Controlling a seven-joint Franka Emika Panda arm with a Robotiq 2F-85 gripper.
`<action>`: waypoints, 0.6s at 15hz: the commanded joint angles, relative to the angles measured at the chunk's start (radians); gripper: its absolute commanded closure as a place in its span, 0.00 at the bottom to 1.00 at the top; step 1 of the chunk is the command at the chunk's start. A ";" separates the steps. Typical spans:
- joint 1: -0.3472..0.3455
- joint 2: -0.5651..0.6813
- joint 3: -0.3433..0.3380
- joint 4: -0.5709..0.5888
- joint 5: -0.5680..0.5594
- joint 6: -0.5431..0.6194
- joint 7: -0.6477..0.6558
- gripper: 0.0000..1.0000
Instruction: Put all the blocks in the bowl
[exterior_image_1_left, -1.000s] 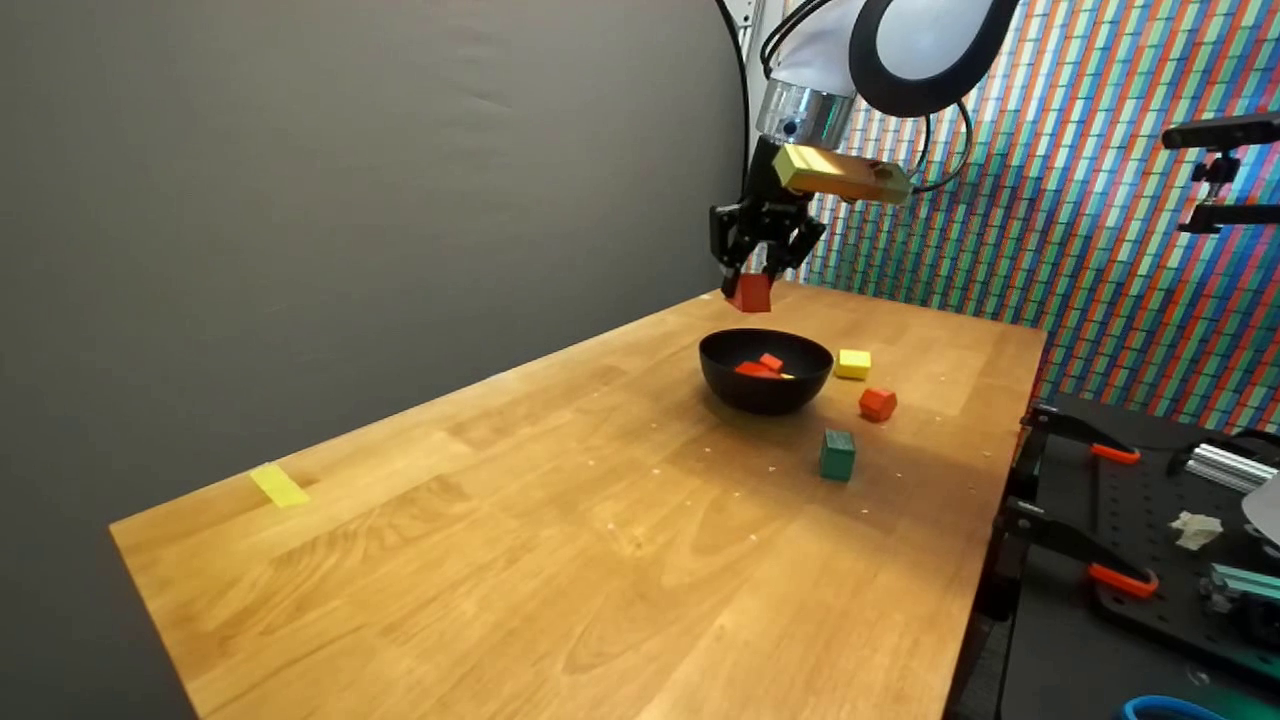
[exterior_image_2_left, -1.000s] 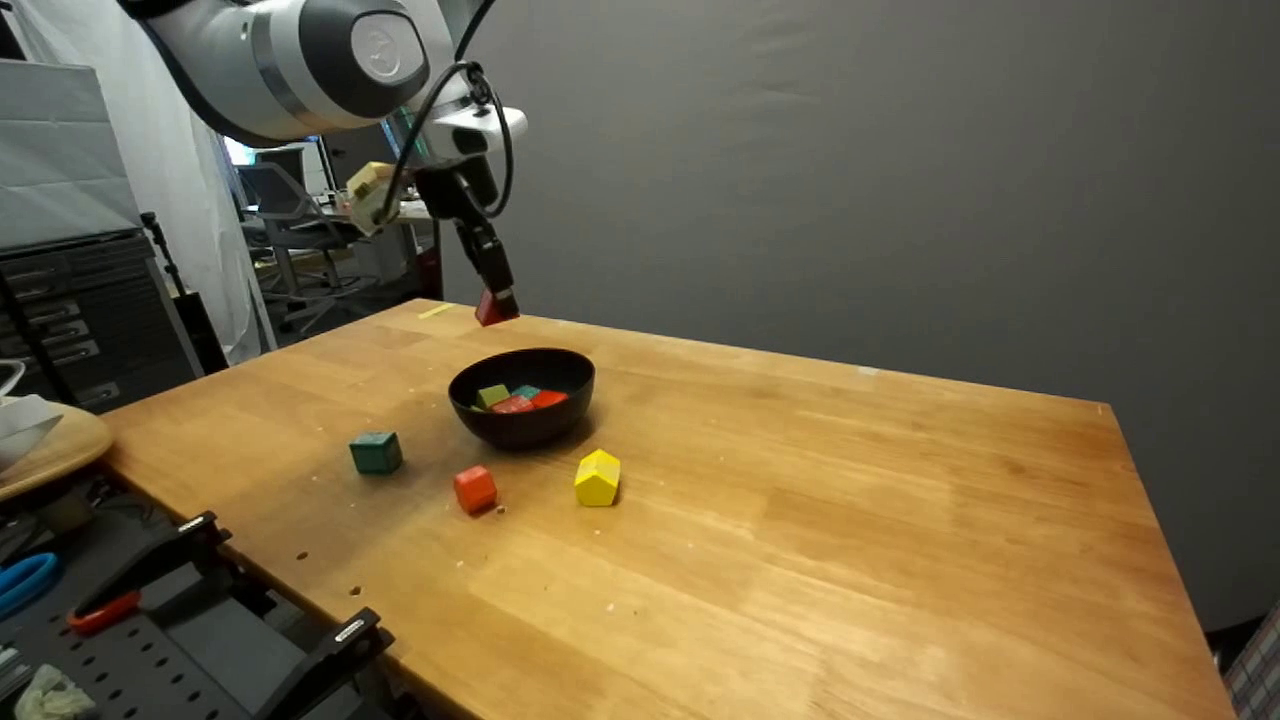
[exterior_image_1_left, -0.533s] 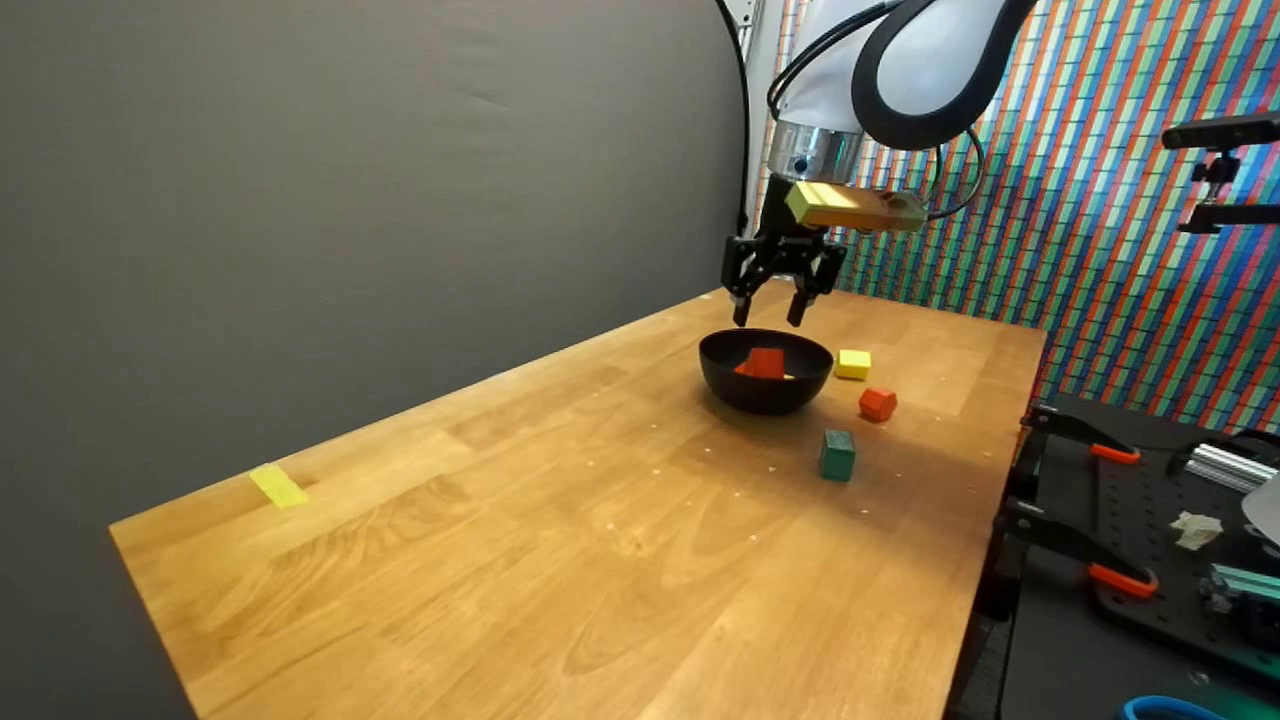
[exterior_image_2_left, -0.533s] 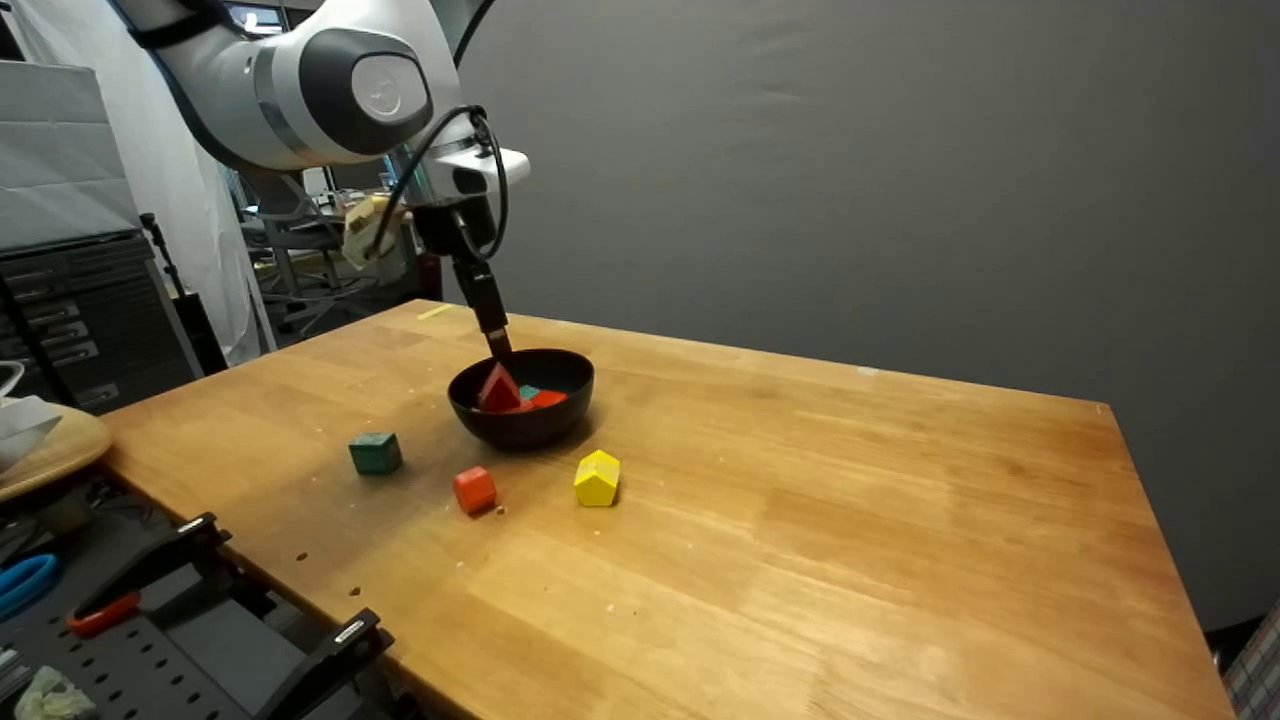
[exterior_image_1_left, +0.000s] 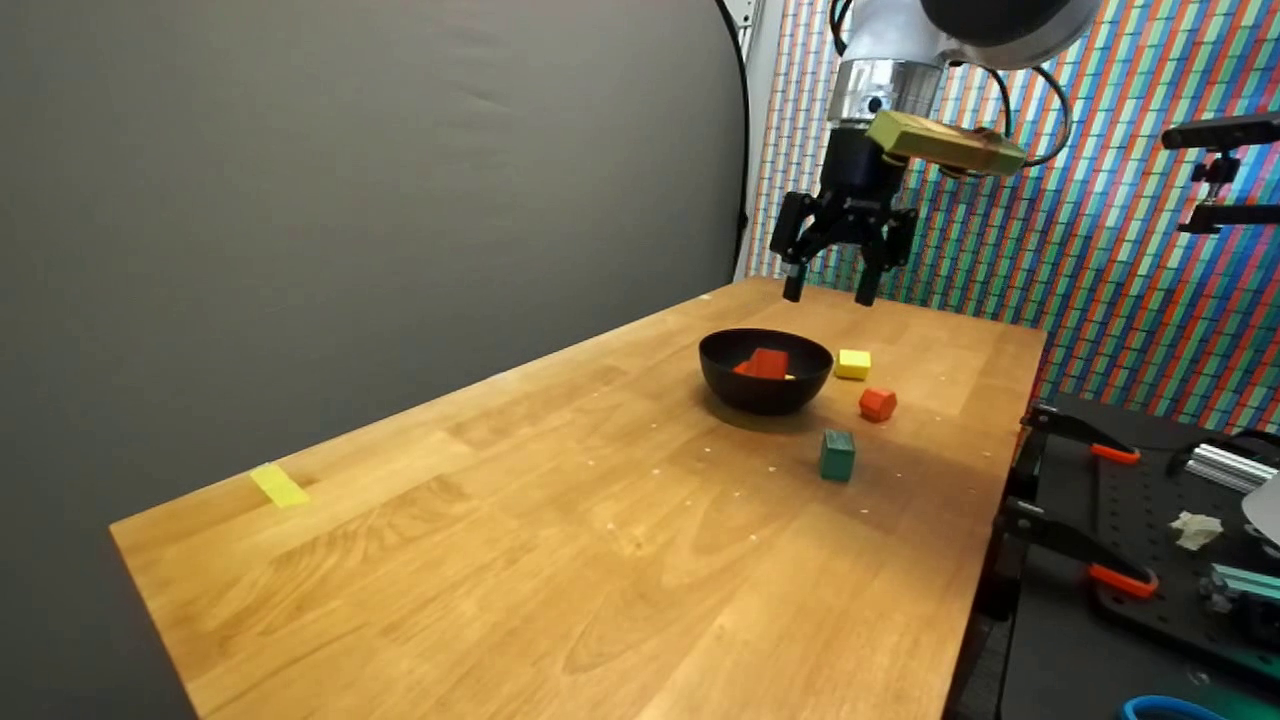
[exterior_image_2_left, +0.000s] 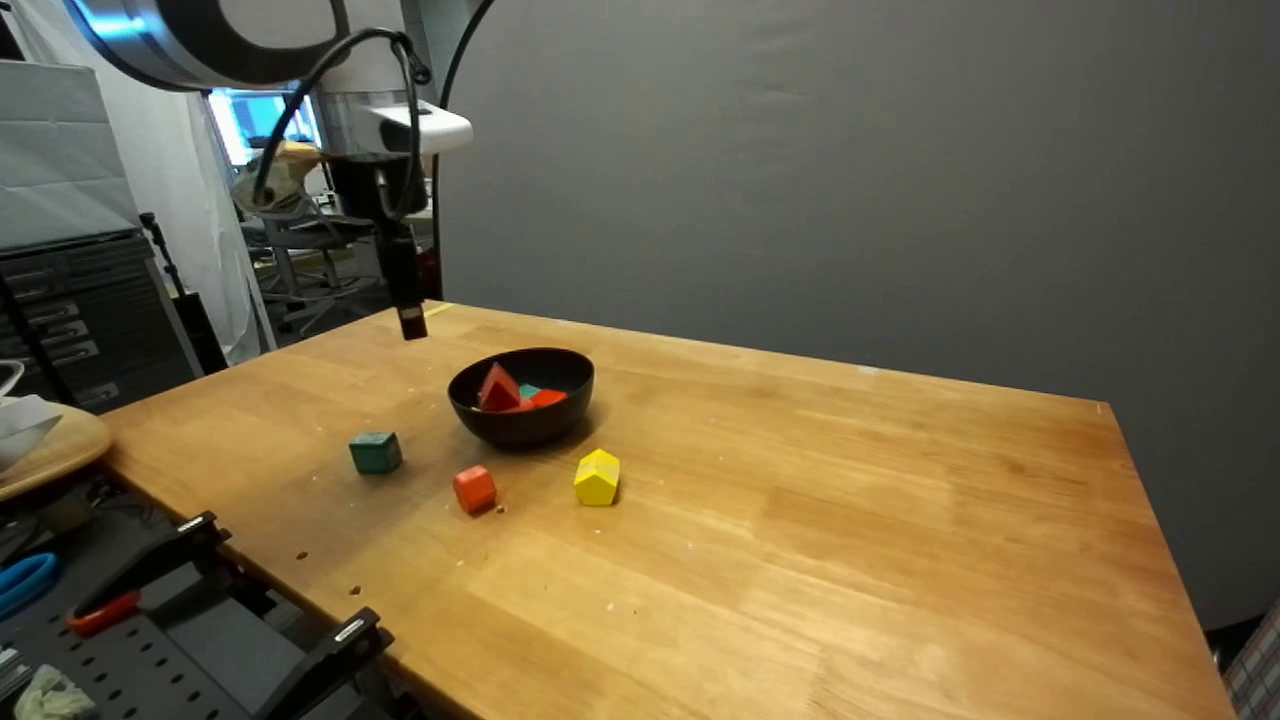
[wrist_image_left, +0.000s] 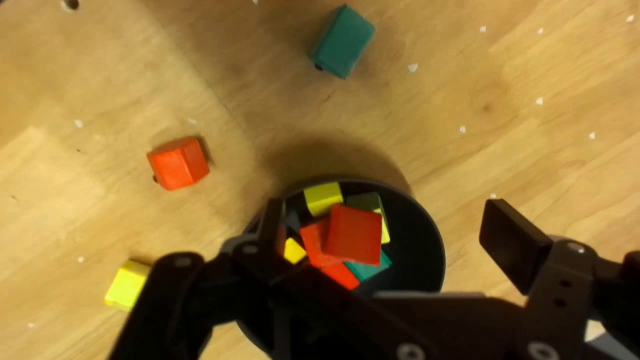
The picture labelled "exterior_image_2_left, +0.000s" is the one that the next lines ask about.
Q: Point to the light grey box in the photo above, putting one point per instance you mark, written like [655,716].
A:
[60,160]

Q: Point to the round wooden board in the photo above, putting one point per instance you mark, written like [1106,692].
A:
[64,455]

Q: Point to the striped fabric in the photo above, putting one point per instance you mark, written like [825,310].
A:
[1261,675]

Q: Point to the blue lit monitor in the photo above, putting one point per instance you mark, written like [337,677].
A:
[254,117]

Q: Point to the black leaning stand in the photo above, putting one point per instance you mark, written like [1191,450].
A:
[197,326]

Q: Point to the white crumpled object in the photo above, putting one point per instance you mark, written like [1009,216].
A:
[50,697]

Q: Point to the white cloth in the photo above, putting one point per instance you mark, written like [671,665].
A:
[20,427]

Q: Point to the dark office chair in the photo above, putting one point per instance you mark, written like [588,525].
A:
[300,253]

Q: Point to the grey fabric backdrop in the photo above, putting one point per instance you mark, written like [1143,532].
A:
[865,174]

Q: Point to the black bowl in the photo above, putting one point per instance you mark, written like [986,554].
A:
[520,427]

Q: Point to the orange cube block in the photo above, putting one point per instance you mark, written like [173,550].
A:
[474,489]

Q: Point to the red triangular block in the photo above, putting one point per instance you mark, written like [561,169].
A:
[496,391]

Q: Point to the black drawer cabinet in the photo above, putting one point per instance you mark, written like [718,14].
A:
[81,322]

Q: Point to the white curtain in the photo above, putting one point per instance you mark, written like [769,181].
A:
[173,174]

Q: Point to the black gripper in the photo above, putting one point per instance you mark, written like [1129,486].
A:
[380,181]

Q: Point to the black perforated workbench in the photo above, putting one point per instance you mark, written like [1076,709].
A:
[200,655]

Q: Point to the teal block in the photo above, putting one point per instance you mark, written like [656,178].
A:
[528,391]

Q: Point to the tan wrist camera mount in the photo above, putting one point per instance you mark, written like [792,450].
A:
[286,169]

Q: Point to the green cube block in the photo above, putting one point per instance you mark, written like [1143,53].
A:
[376,455]

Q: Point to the yellow house-shaped block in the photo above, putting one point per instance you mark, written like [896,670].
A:
[598,477]

